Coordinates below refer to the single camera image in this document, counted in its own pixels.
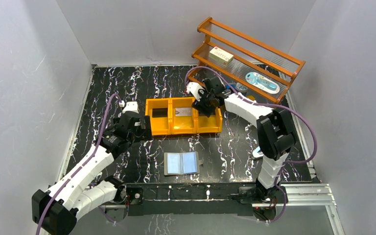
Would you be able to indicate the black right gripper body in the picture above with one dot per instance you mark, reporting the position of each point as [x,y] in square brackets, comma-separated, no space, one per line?
[205,102]

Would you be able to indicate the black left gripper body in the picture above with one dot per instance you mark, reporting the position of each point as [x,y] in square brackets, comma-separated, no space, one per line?
[143,126]

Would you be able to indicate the black credit card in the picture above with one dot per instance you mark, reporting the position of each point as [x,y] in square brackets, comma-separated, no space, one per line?
[160,113]

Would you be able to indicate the yellow plastic triple bin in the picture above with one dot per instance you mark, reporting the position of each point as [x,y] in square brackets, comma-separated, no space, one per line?
[196,124]

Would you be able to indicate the grey card holder wallet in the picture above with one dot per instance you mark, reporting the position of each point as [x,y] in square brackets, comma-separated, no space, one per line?
[186,163]

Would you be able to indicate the orange wooden shelf rack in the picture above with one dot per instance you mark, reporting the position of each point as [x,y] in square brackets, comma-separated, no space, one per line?
[250,55]

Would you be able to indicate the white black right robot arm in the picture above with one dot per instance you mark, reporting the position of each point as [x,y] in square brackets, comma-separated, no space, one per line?
[275,130]

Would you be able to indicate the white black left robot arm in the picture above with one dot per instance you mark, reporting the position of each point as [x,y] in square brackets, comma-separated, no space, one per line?
[58,209]

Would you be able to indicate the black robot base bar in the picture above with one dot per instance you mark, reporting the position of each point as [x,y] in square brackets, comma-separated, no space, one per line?
[195,198]

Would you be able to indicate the silver card in bin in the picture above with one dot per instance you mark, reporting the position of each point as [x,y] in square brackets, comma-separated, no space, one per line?
[183,112]

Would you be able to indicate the blue and white round tin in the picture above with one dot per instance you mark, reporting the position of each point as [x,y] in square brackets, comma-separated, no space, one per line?
[241,88]

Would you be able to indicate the yellow grey eraser block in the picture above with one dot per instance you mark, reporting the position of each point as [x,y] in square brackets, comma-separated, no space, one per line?
[251,97]

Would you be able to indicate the white box with red label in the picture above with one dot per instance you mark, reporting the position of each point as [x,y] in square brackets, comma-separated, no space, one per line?
[220,55]

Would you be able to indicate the blue razor blister pack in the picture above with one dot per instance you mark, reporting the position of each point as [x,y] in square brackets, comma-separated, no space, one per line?
[261,82]

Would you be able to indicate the small white blue clip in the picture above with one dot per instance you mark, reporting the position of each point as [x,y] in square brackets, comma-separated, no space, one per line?
[257,153]

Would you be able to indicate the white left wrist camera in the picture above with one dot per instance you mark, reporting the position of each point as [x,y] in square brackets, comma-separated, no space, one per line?
[131,106]

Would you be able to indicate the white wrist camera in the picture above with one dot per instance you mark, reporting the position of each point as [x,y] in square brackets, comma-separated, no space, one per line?
[195,89]
[131,106]

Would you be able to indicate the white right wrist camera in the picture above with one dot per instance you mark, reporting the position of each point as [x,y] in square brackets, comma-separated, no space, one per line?
[195,89]

